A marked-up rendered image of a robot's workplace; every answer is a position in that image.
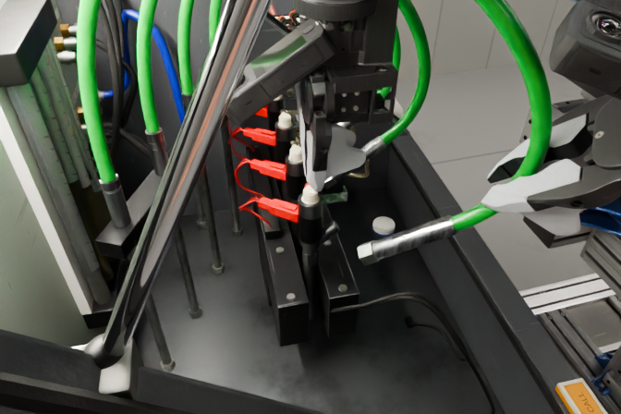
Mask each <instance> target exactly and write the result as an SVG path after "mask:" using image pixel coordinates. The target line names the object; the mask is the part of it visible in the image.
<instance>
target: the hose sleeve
mask: <svg viewBox="0 0 621 414"><path fill-rule="evenodd" d="M457 232H458V231H456V230H455V228H454V226H453V223H452V216H451V215H447V216H445V217H442V218H438V219H436V220H434V221H430V222H428V223H426V224H423V225H419V226H416V227H413V228H410V229H408V230H405V231H402V232H399V233H397V234H393V235H391V236H389V237H384V238H381V239H379V240H376V241H374V242H373V244H372V250H373V253H374V255H375V256H376V257H377V258H378V259H383V258H386V257H389V256H390V257H391V256H394V255H395V254H399V253H401V252H403V251H406V250H412V249H415V248H417V247H420V246H423V245H426V244H429V243H432V242H436V241H439V240H440V239H445V238H448V237H451V236H454V235H457Z"/></svg>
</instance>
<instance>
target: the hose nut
mask: <svg viewBox="0 0 621 414"><path fill-rule="evenodd" d="M374 241H375V240H372V241H369V242H367V243H364V244H361V245H360V246H358V247H357V249H358V255H359V259H360V260H361V262H362V263H363V264H364V265H365V266H366V265H369V264H372V263H375V262H378V261H379V260H380V259H378V258H377V257H376V256H375V255H374V253H373V250H372V244H373V242H374Z"/></svg>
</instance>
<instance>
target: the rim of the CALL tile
mask: <svg viewBox="0 0 621 414"><path fill-rule="evenodd" d="M580 382H583V384H584V385H585V387H586V388H587V390H588V391H589V392H590V394H591V396H592V397H593V399H594V400H595V402H596V403H597V404H598V406H599V407H600V409H601V410H602V412H603V414H607V412H606V411H605V409H604V408H603V406H602V405H601V403H600V402H599V400H598V399H597V397H596V396H595V395H594V393H593V392H592V391H591V389H590V388H589V387H588V385H587V384H586V382H585V381H584V379H583V378H580V379H576V380H572V381H567V382H563V383H559V384H557V387H558V388H559V390H560V392H561V393H562V395H563V396H564V398H565V399H566V401H567V403H568V405H569V406H570V407H571V408H572V410H573V411H574V413H575V414H581V413H580V411H579V410H578V408H577V406H576V405H575V403H574V402H573V400H572V399H571V397H570V395H569V394H568V392H567V391H566V389H565V387H564V385H568V384H575V383H580Z"/></svg>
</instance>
